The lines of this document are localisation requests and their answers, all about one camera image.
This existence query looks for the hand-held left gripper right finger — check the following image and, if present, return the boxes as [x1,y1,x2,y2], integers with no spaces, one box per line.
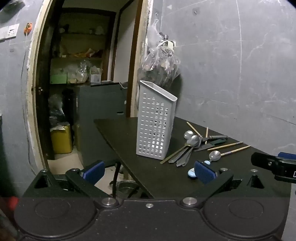
[179,161,271,208]

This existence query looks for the wall water valve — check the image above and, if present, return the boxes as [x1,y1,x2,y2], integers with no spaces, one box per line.
[159,32,176,50]

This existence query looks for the metal spoon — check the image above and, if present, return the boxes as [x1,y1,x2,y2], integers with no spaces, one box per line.
[160,130,195,165]
[168,135,200,163]

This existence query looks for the dark plastic bags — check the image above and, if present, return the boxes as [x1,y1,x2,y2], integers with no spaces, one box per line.
[48,94,67,127]

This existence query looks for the red object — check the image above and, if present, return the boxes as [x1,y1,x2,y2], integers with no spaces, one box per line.
[0,197,19,210]

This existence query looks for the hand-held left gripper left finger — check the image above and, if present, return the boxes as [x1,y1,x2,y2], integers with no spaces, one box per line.
[22,160,119,208]

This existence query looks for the wooden door frame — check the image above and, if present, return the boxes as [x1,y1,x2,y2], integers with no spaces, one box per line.
[23,0,154,171]

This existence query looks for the dark wooden door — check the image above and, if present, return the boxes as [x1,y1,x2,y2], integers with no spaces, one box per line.
[35,0,57,161]

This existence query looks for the light blue handled spoon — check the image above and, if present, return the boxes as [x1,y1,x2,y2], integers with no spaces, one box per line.
[188,150,222,179]

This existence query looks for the metal bowl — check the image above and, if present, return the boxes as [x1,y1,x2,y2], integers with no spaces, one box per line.
[109,180,148,199]

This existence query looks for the yellow jerry can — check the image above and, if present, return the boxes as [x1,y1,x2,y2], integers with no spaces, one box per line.
[50,124,73,154]

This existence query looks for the hanging clear plastic bag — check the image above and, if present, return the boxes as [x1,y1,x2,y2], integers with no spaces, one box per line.
[138,19,181,90]

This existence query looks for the black table leg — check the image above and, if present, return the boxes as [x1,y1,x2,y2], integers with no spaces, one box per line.
[112,162,122,198]

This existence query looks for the grey cabinet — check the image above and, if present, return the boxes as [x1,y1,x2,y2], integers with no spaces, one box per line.
[77,82,127,163]

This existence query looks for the green box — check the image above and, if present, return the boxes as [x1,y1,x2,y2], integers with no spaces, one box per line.
[50,74,67,84]

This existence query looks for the metal handled peeler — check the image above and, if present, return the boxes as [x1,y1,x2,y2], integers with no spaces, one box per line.
[201,135,228,142]

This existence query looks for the clear plastic bags of goods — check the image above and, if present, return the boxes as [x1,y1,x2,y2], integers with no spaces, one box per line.
[67,60,90,82]

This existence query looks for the wall switch plate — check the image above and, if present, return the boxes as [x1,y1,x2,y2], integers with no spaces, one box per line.
[0,24,20,42]

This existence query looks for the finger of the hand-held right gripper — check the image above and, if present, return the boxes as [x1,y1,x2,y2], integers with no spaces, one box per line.
[251,152,296,182]
[278,152,296,161]

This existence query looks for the green handled knife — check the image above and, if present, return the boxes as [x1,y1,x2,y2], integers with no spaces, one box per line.
[194,138,226,152]

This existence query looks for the pile of snack packets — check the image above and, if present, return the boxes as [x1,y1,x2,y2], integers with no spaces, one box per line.
[69,49,102,58]

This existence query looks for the wooden shelf unit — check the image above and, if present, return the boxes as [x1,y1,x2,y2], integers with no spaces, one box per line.
[50,8,116,84]

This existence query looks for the white perforated utensil basket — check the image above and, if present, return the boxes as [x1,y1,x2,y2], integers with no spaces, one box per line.
[136,80,178,161]

